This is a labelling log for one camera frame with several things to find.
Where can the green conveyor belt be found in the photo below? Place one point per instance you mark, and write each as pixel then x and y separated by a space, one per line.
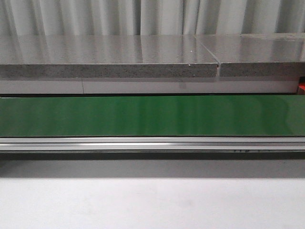
pixel 189 115

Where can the grey stone counter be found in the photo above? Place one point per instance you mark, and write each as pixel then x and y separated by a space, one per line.
pixel 152 64

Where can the red tray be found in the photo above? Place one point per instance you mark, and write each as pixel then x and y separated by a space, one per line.
pixel 301 89

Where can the white curtain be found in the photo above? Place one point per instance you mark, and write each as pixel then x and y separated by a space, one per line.
pixel 150 17

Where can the aluminium conveyor frame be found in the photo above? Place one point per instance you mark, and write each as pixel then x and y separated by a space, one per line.
pixel 152 143

